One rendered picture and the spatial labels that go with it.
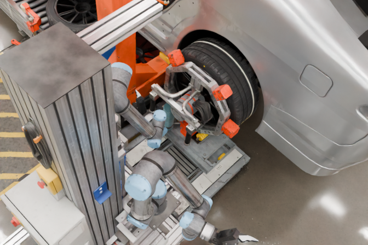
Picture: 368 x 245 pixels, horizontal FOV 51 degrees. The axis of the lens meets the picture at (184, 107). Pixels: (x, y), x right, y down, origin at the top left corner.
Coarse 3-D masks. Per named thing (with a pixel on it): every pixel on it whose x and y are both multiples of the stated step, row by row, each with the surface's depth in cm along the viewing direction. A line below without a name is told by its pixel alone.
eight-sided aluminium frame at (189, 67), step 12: (168, 72) 259; (192, 72) 238; (204, 72) 239; (168, 84) 270; (204, 84) 237; (216, 84) 235; (216, 108) 241; (228, 108) 242; (204, 132) 270; (216, 132) 257
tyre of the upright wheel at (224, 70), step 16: (192, 48) 250; (208, 48) 245; (224, 48) 246; (208, 64) 236; (224, 64) 238; (240, 64) 242; (224, 80) 234; (240, 80) 239; (240, 96) 240; (256, 96) 250; (240, 112) 244
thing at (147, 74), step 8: (136, 64) 281; (144, 64) 289; (152, 64) 296; (160, 64) 297; (136, 72) 269; (144, 72) 276; (152, 72) 285; (160, 72) 293; (136, 80) 275; (144, 80) 283; (152, 80) 288; (160, 80) 298; (136, 88) 281; (144, 88) 286; (136, 96) 286; (144, 96) 295
